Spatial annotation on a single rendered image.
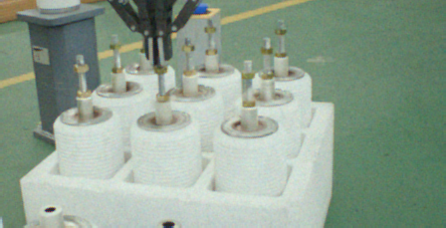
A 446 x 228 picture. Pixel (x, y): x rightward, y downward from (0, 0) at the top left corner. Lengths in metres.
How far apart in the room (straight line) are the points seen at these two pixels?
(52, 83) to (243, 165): 0.72
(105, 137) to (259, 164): 0.22
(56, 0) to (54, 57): 0.12
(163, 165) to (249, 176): 0.11
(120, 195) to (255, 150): 0.19
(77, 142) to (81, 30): 0.58
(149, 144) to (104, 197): 0.10
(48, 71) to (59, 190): 0.59
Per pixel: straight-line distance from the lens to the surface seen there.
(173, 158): 0.87
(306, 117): 1.08
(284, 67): 1.06
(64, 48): 1.44
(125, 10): 0.86
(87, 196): 0.90
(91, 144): 0.91
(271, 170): 0.84
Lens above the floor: 0.57
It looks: 20 degrees down
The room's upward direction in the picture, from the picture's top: 4 degrees counter-clockwise
